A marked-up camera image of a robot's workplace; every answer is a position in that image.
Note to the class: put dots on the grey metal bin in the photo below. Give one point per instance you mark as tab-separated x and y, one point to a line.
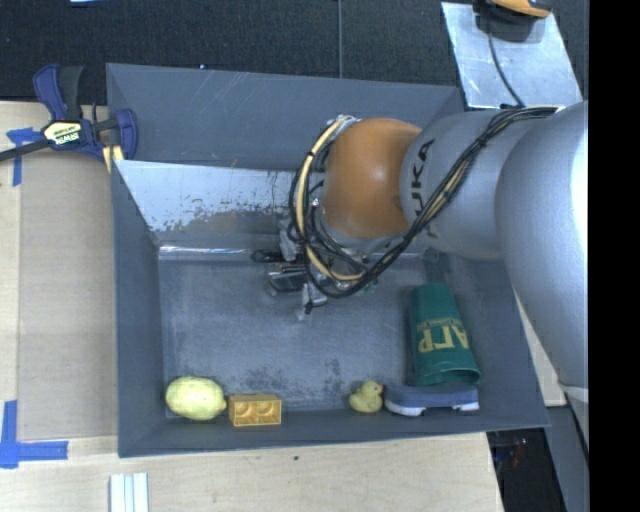
250	340

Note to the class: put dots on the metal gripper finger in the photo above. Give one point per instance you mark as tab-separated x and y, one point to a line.
272	256
286	281

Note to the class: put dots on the yellow rubber duck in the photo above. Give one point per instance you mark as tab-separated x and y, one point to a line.
366	399

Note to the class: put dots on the yellow lemon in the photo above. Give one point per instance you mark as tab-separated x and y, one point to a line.
195	398

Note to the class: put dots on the yellow toy brick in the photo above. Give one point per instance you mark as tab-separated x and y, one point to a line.
255	410

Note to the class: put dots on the pale wood board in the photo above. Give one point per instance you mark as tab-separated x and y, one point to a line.
65	300

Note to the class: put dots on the green cup with yellow print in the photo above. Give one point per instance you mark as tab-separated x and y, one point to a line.
440	335

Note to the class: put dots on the blue and white sponge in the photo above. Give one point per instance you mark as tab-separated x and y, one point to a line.
432	397

